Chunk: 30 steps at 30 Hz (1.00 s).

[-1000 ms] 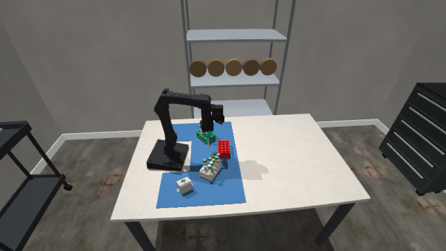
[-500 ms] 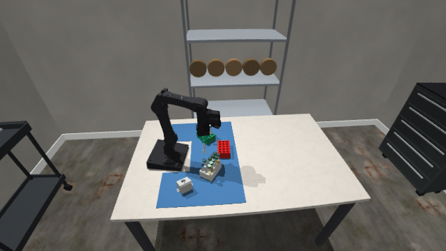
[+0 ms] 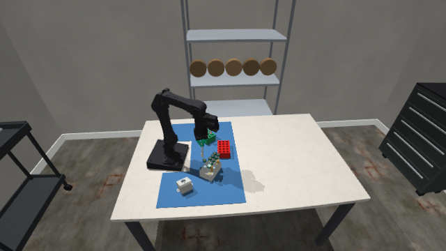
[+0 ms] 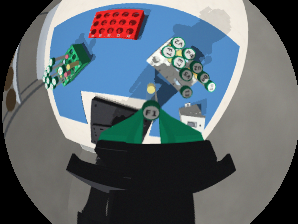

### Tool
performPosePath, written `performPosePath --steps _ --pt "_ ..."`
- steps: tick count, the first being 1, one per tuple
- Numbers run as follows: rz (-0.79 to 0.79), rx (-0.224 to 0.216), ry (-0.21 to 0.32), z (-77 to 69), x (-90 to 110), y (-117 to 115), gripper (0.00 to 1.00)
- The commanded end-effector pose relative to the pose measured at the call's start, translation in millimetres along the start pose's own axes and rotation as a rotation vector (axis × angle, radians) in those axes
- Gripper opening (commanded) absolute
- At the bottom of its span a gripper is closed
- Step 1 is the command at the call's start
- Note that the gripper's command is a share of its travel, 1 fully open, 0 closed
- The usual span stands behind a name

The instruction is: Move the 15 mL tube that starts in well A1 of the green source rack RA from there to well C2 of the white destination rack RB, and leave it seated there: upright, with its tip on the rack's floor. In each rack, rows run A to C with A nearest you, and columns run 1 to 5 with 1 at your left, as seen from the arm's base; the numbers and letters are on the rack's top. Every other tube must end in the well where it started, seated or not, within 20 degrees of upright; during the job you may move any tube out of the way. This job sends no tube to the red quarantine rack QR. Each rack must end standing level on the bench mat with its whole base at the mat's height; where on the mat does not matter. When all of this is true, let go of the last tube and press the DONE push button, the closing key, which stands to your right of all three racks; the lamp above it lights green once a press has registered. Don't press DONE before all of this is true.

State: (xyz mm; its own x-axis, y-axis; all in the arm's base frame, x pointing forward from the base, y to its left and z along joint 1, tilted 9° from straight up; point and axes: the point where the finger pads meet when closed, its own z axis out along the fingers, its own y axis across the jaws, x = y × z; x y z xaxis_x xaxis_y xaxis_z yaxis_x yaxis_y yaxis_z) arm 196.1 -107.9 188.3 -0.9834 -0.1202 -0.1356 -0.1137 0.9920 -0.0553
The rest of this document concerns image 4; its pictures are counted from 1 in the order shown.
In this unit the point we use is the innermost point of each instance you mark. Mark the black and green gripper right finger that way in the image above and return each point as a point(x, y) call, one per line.
point(177, 131)

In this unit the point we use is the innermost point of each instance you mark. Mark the white test tube rack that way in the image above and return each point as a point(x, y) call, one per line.
point(160, 66)

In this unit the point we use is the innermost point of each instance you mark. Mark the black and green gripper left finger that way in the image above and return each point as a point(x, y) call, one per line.
point(125, 131)

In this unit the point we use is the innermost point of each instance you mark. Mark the blue bench mat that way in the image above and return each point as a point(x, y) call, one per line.
point(118, 66)

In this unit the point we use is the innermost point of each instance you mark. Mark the green tube rack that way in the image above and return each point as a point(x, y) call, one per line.
point(81, 55)

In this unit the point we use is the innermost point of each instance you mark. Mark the red tube rack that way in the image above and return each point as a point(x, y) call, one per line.
point(129, 22)

